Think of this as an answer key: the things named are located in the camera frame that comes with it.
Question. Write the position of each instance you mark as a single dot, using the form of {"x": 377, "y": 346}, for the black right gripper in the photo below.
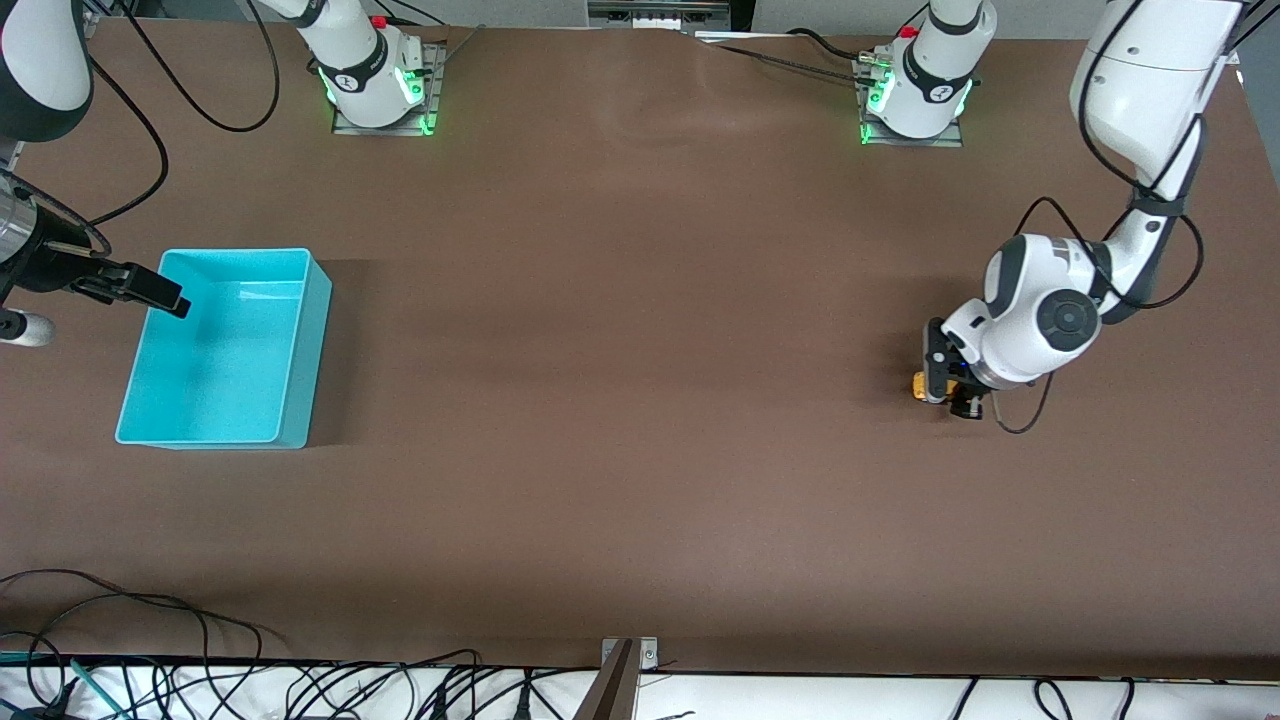
{"x": 45, "y": 270}

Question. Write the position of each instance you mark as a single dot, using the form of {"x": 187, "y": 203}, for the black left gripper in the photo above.
{"x": 966, "y": 402}

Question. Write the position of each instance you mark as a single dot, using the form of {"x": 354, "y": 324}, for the yellow beetle toy car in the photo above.
{"x": 918, "y": 385}

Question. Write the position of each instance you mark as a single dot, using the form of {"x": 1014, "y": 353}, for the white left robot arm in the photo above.
{"x": 1140, "y": 80}

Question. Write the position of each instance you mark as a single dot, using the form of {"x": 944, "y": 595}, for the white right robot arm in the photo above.
{"x": 350, "y": 50}

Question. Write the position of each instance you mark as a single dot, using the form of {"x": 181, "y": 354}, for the turquoise plastic bin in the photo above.
{"x": 230, "y": 380}

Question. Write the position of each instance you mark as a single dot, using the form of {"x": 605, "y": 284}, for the white flat strip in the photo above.
{"x": 740, "y": 37}

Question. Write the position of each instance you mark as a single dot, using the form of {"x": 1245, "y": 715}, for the grey power strip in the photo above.
{"x": 660, "y": 12}

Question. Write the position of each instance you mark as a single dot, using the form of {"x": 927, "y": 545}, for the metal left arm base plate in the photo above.
{"x": 950, "y": 140}

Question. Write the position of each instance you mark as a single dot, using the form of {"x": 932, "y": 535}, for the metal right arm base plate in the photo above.
{"x": 437, "y": 90}

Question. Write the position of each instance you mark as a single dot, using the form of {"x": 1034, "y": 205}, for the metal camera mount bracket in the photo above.
{"x": 630, "y": 655}

